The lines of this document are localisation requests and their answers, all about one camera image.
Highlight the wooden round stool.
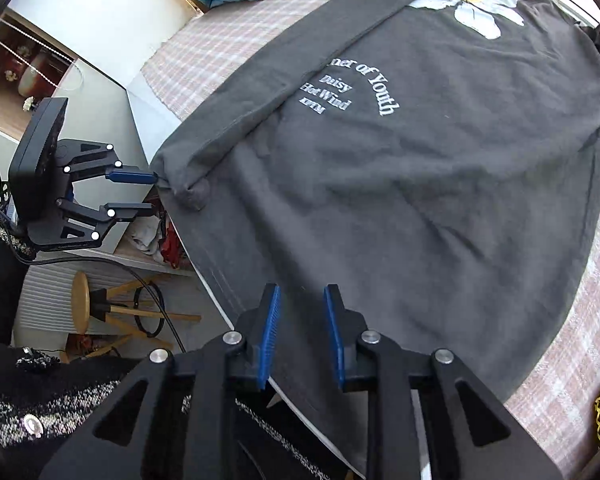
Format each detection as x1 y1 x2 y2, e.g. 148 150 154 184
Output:
59 271 202 363

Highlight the wooden shelf with jars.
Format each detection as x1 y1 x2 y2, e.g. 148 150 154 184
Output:
0 10 76 140

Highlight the dark grey printed sweatshirt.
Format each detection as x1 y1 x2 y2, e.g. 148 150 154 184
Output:
151 0 600 468

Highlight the person torso black tweed jacket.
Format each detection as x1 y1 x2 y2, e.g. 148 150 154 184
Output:
0 223 354 479

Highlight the plaid pink table cloth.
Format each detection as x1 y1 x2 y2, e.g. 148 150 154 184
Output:
140 0 600 478

